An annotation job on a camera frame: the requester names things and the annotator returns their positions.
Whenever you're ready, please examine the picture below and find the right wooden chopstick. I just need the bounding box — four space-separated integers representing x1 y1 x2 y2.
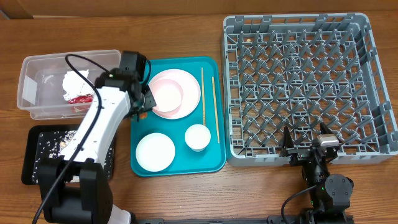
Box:
211 77 220 144

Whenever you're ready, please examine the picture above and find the white napkin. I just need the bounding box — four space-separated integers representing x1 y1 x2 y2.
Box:
62 71 93 101

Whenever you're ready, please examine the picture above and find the white cup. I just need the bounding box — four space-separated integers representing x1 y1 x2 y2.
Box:
185 124 211 152

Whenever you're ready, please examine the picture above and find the left wooden chopstick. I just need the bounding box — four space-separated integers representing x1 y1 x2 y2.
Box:
201 67 206 126

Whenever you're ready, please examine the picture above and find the teal serving tray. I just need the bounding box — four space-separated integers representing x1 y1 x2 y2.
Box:
131 57 226 177

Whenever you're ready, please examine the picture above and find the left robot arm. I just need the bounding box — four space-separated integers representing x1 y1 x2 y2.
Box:
32 51 156 223

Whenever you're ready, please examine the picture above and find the clear plastic bin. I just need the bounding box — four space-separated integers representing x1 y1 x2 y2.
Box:
17 50 121 120

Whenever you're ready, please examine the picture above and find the wooden chopstick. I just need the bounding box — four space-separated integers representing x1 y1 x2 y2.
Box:
211 77 220 144
201 67 206 126

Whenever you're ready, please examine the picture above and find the large pink plate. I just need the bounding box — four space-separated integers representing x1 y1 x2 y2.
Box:
149 69 201 119

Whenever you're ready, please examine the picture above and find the red snack wrapper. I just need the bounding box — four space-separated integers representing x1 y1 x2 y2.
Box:
68 94 93 113

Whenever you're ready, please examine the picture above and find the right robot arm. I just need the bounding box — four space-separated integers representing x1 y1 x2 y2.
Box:
280 123 354 224

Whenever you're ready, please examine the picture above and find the black plastic tray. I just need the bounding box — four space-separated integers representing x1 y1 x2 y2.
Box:
21 123 115 185

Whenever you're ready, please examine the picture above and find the white bowl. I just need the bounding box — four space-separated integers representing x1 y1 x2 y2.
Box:
136 133 175 172

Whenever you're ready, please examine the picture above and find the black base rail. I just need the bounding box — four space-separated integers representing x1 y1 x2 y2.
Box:
134 215 354 224

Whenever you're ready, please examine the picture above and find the peanut shells and rice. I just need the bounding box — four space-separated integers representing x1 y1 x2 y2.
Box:
30 130 115 184

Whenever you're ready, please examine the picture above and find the orange carrot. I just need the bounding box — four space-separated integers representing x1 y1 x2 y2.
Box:
139 112 147 119

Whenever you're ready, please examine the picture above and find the grey dish rack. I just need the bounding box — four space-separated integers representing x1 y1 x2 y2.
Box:
221 13 397 166

